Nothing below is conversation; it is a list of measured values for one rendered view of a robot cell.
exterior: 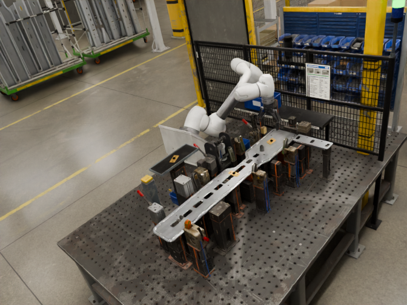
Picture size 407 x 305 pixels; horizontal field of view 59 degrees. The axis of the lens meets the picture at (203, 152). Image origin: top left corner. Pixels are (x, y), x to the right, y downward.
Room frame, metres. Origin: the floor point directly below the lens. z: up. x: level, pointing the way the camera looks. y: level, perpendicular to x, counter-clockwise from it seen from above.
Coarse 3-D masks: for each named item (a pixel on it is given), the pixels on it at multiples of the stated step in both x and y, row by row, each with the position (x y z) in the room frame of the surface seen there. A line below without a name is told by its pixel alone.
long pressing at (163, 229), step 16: (256, 144) 2.36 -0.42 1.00; (272, 144) 2.31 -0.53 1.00; (256, 160) 2.14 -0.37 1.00; (224, 176) 2.03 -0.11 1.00; (240, 176) 1.99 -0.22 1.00; (208, 192) 1.89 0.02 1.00; (224, 192) 1.85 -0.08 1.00; (192, 208) 1.76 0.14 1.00; (208, 208) 1.73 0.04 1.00; (160, 224) 1.68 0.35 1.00
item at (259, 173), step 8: (256, 176) 1.93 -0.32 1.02; (264, 176) 1.91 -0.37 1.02; (256, 184) 1.93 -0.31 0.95; (264, 184) 1.90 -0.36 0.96; (256, 192) 1.95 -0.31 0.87; (264, 192) 1.91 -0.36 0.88; (256, 200) 1.95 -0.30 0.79; (264, 200) 1.91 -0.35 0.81; (256, 208) 1.95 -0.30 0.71; (264, 208) 1.90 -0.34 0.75
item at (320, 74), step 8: (312, 64) 2.66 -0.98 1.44; (320, 64) 2.60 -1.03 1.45; (328, 64) 2.55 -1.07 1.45; (312, 72) 2.66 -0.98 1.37; (320, 72) 2.60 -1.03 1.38; (328, 72) 2.55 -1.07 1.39; (312, 80) 2.66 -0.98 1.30; (320, 80) 2.60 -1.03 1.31; (328, 80) 2.55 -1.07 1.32; (312, 88) 2.66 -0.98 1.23; (320, 88) 2.60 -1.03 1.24; (328, 88) 2.55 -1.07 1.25; (312, 96) 2.66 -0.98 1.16; (320, 96) 2.60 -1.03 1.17; (328, 96) 2.55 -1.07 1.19
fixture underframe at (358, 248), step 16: (384, 176) 2.51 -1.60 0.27; (384, 192) 2.36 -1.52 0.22; (368, 208) 2.20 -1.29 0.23; (352, 224) 1.97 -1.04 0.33; (352, 240) 1.94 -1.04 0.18; (336, 256) 1.78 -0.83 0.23; (352, 256) 1.92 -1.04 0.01; (320, 272) 1.67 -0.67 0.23; (96, 288) 1.94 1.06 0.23; (304, 288) 1.43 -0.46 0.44; (96, 304) 1.96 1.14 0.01; (112, 304) 1.76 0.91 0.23; (288, 304) 1.47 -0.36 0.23; (304, 304) 1.42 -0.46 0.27
